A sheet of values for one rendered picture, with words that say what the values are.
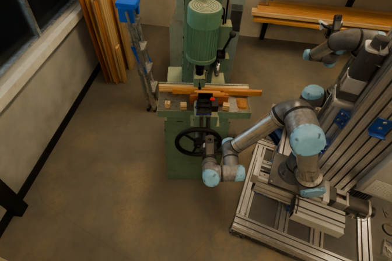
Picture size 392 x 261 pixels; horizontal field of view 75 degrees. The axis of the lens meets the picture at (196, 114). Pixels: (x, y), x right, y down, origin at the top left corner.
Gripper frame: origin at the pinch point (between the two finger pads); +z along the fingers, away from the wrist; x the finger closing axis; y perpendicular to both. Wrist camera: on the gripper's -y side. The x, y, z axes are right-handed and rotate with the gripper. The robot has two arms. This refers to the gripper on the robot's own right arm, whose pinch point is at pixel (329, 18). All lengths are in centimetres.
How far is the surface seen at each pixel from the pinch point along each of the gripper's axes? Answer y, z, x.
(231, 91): 22, -56, -66
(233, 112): 26, -71, -65
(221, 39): -8, -39, -74
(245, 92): 23, -54, -57
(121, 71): 81, 37, -194
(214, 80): 33, -31, -80
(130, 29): 7, -1, -151
